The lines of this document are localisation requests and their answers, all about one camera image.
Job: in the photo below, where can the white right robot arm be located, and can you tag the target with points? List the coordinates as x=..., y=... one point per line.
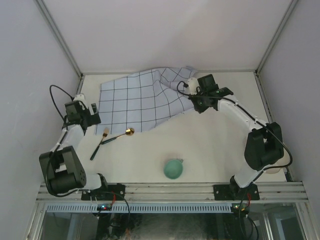
x=263, y=146

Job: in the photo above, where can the blue slotted cable duct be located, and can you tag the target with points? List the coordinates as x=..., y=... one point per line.
x=140, y=208

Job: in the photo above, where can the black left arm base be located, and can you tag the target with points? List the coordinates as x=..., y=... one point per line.
x=112, y=192

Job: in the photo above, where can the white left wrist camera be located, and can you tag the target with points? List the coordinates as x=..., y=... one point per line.
x=81, y=97

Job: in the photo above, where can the gold fork green handle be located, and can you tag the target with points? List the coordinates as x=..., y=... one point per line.
x=104, y=135

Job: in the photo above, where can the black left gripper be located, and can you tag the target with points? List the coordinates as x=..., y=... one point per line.
x=93, y=119

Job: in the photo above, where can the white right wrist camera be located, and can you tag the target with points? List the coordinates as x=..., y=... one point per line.
x=192, y=85

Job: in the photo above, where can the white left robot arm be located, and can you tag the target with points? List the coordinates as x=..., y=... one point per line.
x=61, y=167

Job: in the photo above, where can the gold spoon green handle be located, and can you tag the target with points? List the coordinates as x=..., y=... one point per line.
x=128, y=132

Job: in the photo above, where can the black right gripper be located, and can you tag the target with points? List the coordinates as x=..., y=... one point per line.
x=200, y=110

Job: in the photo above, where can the white black-grid tablecloth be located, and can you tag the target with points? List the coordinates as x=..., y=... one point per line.
x=143, y=100

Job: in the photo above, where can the aluminium enclosure frame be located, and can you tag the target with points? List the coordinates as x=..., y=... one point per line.
x=111, y=39

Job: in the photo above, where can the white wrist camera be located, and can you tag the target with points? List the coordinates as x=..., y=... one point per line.
x=192, y=85
x=81, y=97

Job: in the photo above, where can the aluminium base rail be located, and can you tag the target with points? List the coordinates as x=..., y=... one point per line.
x=269, y=192

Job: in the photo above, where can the cream divided plate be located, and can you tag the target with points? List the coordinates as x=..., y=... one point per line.
x=281, y=162

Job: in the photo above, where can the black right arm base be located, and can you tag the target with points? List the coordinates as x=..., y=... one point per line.
x=224, y=192

